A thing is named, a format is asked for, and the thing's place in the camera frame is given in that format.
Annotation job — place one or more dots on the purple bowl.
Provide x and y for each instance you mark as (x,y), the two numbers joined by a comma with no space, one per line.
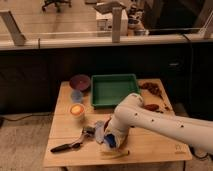
(80,82)

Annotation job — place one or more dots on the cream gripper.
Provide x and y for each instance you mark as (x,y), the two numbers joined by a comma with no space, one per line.
(120,139)

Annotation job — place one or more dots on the black handled brush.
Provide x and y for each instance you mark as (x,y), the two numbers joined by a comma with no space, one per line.
(87,132)

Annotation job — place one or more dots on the yellow green banana toy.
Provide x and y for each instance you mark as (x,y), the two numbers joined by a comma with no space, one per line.
(111,154)

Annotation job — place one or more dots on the orange filled white cup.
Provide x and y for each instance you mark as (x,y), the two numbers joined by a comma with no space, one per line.
(77,111)

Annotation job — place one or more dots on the orange bowl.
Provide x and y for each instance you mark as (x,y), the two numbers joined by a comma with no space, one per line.
(106,124)

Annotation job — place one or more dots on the green plastic tray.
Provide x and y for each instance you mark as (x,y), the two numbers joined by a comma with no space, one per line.
(107,91)

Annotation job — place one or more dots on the office chair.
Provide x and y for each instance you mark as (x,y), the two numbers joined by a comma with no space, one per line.
(56,3)

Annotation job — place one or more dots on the small blue cup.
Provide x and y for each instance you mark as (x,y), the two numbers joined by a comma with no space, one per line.
(77,96)

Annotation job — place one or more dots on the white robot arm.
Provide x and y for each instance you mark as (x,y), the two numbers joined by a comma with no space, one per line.
(130,112)

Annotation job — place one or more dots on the white cardboard box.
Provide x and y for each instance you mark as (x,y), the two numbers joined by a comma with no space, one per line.
(104,22)

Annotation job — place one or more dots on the wooden table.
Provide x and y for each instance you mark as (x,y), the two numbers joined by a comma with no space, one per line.
(144,146)

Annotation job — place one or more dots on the dark brown chain toy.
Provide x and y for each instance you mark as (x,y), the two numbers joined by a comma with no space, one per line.
(153,88)

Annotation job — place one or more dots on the brown sausage toy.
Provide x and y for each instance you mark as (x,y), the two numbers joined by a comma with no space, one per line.
(151,107)

